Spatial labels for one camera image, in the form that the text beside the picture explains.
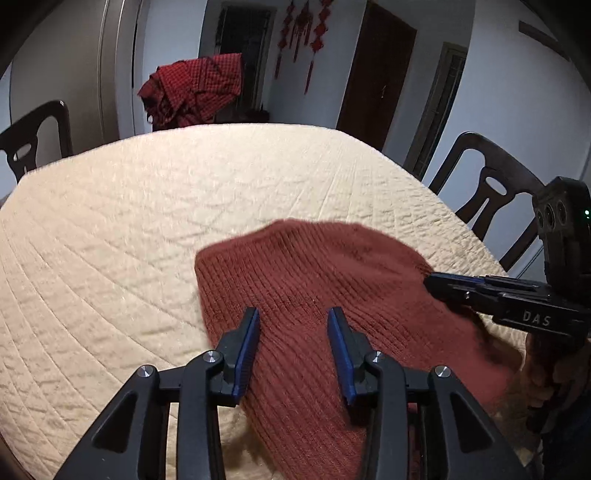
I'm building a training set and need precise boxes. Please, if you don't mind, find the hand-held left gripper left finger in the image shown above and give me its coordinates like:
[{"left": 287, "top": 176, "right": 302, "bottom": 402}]
[{"left": 53, "top": 307, "right": 262, "bottom": 480}]

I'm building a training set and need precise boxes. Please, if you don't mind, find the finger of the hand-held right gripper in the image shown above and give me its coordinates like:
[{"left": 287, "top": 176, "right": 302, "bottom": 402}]
[{"left": 423, "top": 272, "right": 551, "bottom": 319}]

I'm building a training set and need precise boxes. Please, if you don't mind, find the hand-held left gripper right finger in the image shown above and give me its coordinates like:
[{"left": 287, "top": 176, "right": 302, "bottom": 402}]
[{"left": 326, "top": 307, "right": 527, "bottom": 480}]

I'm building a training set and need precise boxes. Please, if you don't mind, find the rust red knitted sweater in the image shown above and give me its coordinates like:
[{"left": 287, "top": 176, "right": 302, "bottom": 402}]
[{"left": 195, "top": 219, "right": 522, "bottom": 480}]

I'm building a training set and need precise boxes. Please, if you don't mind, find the person's right hand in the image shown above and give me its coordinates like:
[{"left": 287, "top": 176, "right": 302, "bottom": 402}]
[{"left": 524, "top": 336, "right": 591, "bottom": 416}]

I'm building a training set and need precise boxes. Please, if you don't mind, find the dark wooden chair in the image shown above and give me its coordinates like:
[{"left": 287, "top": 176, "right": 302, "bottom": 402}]
[
  {"left": 0, "top": 100, "right": 75, "bottom": 185},
  {"left": 427, "top": 131, "right": 550, "bottom": 273}
]

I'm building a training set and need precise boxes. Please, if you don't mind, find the cream quilted blanket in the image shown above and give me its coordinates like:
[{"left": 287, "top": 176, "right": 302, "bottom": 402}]
[{"left": 0, "top": 122, "right": 546, "bottom": 480}]

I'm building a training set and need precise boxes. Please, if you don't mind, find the dark framed window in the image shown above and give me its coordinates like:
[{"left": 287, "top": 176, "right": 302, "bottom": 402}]
[{"left": 409, "top": 42, "right": 468, "bottom": 178}]

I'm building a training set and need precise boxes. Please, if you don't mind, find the brown wooden door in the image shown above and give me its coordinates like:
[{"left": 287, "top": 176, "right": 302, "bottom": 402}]
[{"left": 336, "top": 0, "right": 417, "bottom": 153}]

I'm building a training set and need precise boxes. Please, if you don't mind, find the red checked shirt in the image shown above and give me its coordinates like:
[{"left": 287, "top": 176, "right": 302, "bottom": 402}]
[{"left": 137, "top": 52, "right": 243, "bottom": 132}]

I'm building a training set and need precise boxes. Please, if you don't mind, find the large red chinese knot ornament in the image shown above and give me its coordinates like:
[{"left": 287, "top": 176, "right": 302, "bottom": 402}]
[{"left": 302, "top": 0, "right": 333, "bottom": 95}]

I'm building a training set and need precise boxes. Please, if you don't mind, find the small red chinese knot ornament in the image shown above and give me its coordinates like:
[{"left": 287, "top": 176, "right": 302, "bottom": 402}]
[
  {"left": 277, "top": 2, "right": 296, "bottom": 79},
  {"left": 292, "top": 0, "right": 312, "bottom": 61}
]

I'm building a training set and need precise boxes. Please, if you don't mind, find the dark open doorway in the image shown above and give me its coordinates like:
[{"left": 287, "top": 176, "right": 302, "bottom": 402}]
[{"left": 198, "top": 2, "right": 277, "bottom": 125}]

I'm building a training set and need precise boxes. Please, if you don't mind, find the grey refrigerator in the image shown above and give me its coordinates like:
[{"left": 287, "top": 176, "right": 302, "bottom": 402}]
[{"left": 99, "top": 0, "right": 153, "bottom": 137}]

